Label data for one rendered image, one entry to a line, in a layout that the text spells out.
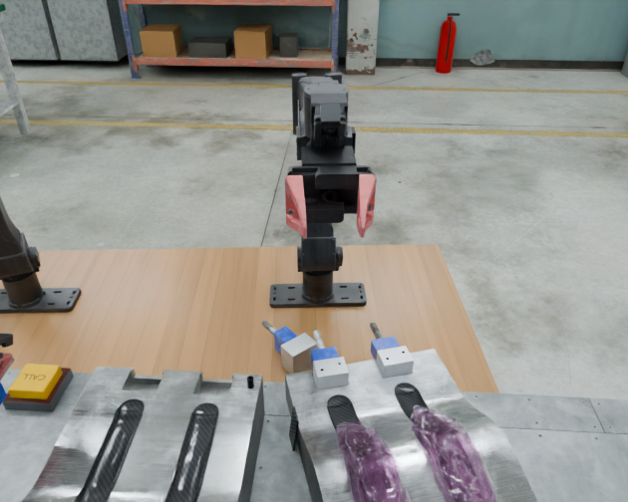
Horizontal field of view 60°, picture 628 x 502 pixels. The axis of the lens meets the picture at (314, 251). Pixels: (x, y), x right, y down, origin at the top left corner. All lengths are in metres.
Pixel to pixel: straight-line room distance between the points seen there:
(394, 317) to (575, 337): 1.46
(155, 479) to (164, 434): 0.07
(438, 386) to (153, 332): 0.54
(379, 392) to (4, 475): 0.56
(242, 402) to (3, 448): 0.38
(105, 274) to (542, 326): 1.79
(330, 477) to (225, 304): 0.52
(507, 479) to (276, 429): 0.35
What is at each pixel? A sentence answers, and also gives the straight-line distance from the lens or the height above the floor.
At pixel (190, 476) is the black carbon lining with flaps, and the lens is 0.77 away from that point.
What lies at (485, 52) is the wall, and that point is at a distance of 6.21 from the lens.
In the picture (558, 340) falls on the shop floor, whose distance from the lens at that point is 2.43.
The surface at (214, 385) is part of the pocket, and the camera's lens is 0.88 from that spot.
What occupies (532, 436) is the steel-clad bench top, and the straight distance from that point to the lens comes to 0.95.
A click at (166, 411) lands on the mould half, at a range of 0.83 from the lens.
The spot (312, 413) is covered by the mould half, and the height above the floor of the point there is 0.86.
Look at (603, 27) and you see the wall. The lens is 6.50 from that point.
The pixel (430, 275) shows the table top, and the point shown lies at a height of 0.80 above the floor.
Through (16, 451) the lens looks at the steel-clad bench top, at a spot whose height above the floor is 0.80.
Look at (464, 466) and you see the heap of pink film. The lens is 0.75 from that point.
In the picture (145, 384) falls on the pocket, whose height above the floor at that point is 0.86.
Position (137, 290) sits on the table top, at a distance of 1.22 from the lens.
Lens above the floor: 1.50
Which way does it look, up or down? 33 degrees down
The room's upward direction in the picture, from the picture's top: straight up
